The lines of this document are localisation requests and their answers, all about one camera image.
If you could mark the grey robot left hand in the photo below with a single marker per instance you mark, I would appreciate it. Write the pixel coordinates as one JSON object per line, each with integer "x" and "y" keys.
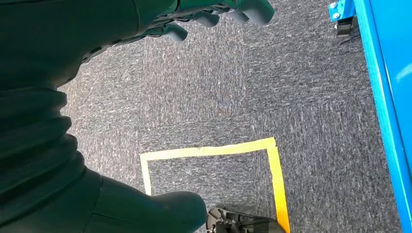
{"x": 64, "y": 32}

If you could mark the blue metal shelf rack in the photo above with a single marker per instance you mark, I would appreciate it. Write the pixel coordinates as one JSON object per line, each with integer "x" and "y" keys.
{"x": 392, "y": 96}

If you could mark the ribbed grey left arm sleeve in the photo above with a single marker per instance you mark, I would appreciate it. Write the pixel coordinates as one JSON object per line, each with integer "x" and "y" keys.
{"x": 32, "y": 144}

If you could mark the yellow floor tape square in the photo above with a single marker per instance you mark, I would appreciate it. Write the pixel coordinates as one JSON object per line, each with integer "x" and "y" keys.
{"x": 209, "y": 150}

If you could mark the black robot left foot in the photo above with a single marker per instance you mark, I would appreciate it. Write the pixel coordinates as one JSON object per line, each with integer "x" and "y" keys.
{"x": 244, "y": 223}

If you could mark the black rack caster wheel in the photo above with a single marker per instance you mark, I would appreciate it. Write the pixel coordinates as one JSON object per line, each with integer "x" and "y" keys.
{"x": 344, "y": 28}

